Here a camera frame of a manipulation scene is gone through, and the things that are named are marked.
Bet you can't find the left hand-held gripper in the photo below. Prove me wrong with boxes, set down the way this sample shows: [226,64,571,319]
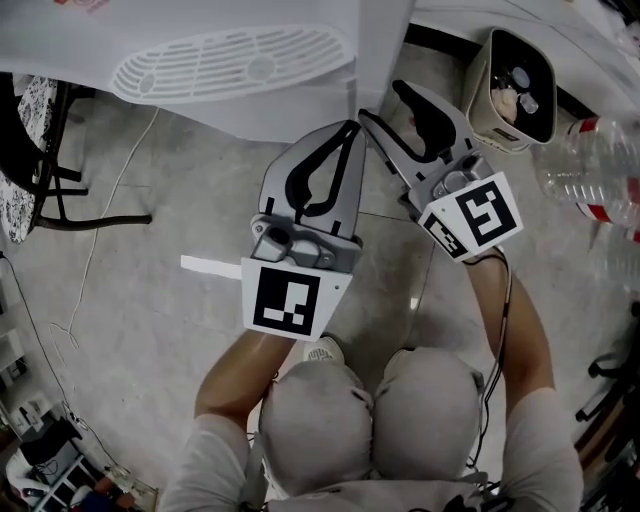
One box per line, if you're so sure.
[240,119,368,343]

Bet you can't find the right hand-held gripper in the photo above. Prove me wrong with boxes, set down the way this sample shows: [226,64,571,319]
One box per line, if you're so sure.
[357,78,525,264]

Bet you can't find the white water dispenser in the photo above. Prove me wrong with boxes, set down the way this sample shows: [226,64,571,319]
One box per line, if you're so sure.
[0,0,417,145]

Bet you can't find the person's left forearm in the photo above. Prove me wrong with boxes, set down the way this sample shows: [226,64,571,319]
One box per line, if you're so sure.
[194,329,296,421]

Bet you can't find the person's right forearm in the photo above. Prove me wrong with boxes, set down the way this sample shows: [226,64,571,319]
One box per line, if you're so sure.
[467,254,556,401]

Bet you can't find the clear empty water jug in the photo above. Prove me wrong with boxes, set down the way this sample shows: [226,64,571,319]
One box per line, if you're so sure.
[532,115,640,229]
[592,222,640,296]

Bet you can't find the white trash bin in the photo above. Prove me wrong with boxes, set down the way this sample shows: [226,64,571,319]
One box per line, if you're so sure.
[462,27,558,154]

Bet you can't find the white flat strip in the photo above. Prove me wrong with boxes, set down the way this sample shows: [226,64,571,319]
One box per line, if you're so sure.
[179,254,245,280]

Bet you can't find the person's left white shoe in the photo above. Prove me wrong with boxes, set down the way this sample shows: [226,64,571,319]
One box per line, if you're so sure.
[303,335,346,366]

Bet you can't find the dark wicker chair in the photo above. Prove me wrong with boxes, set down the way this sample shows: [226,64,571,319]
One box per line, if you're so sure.
[0,74,154,232]

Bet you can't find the person's light trousers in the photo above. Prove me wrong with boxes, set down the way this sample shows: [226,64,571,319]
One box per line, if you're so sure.
[259,347,486,499]

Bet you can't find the floral seat cushion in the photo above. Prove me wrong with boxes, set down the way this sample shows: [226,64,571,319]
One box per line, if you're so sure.
[0,74,57,246]

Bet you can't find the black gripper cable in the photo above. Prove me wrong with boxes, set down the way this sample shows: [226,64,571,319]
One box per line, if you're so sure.
[469,247,514,471]

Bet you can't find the white floor cable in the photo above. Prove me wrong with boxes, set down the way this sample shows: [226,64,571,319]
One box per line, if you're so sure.
[48,107,161,351]

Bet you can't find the black floor cable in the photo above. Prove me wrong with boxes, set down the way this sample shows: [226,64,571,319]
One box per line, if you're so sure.
[0,252,126,476]

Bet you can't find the white wire rack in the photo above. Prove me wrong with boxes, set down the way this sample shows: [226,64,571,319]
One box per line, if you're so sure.
[29,452,86,512]

